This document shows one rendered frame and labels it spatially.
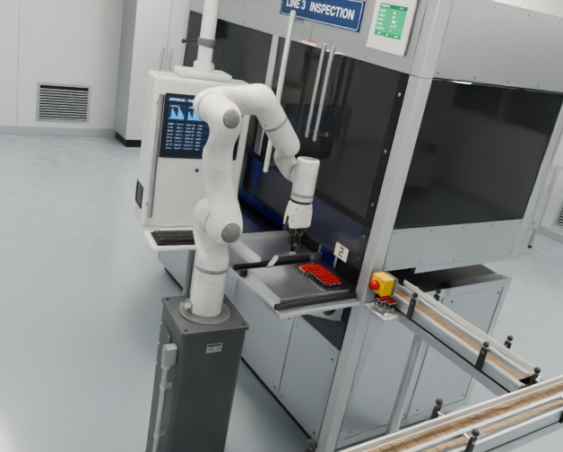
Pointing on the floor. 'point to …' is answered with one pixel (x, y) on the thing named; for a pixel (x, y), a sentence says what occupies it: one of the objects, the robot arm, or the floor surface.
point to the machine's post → (385, 212)
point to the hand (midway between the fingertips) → (294, 239)
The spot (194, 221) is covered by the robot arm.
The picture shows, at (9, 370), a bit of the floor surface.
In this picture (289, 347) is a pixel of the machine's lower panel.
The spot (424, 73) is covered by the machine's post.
